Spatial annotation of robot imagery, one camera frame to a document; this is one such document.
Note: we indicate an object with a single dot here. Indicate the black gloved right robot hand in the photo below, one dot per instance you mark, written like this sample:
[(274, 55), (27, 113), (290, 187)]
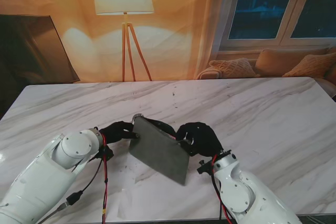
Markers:
[(202, 140)]

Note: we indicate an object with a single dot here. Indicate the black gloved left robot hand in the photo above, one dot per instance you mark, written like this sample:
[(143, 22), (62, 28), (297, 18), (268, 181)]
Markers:
[(118, 132)]

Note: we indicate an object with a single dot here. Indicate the grey suede zip pouch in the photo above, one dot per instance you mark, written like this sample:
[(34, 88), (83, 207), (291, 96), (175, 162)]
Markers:
[(160, 150)]

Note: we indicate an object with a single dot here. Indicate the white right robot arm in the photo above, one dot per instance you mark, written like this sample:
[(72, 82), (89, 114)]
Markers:
[(246, 187)]

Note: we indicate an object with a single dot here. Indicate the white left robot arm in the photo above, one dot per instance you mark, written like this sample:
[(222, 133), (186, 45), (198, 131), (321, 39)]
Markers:
[(44, 176)]

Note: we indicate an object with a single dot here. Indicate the printed living room backdrop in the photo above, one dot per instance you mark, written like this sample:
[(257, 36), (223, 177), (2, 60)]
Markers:
[(170, 37)]

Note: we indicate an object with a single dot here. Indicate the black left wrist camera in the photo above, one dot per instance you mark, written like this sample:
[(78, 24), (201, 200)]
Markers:
[(106, 153)]

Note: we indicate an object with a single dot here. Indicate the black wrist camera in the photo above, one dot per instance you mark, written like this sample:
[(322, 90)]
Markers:
[(204, 167), (106, 153)]

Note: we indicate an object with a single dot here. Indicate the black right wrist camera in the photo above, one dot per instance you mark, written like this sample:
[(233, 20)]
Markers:
[(204, 167)]

